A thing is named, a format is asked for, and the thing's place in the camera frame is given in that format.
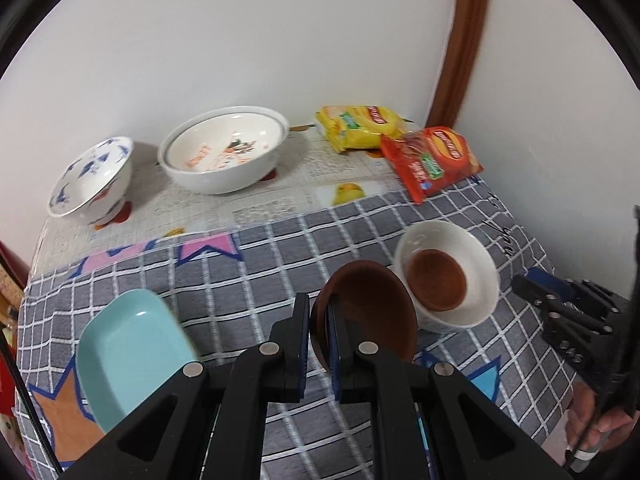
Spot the newspaper print table cover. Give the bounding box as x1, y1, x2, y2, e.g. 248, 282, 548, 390
27, 120, 426, 281

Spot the large white printed bowl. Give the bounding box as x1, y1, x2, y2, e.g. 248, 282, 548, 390
158, 105, 291, 196

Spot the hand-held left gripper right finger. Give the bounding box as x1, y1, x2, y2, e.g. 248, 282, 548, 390
326, 305, 571, 480

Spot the brown wooden door frame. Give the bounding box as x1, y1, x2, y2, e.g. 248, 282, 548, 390
425, 0, 493, 133

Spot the person's right hand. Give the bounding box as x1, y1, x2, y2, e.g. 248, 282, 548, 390
566, 382, 636, 453

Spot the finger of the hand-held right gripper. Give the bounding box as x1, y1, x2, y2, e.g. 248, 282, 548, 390
529, 267, 582, 297
511, 274, 568, 313

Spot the small brown bowl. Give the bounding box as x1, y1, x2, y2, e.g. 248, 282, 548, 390
310, 259, 417, 373

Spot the blue patterned white bowl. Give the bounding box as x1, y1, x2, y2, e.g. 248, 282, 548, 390
47, 136, 135, 227

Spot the light blue plate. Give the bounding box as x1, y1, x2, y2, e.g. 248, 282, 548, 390
75, 288, 201, 435

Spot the red box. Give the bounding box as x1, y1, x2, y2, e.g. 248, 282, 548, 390
0, 352, 21, 413

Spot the black cable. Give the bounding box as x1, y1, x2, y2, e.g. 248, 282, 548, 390
0, 335, 64, 475
565, 340, 626, 472

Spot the grey checked tablecloth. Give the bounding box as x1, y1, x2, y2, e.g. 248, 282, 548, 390
15, 175, 576, 473

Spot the yellow snack bag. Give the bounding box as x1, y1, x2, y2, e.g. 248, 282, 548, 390
315, 104, 416, 155

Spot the red snack bag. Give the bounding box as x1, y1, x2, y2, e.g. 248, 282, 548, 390
380, 126, 485, 205

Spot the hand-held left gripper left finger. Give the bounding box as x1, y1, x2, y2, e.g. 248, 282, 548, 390
60, 292, 311, 480

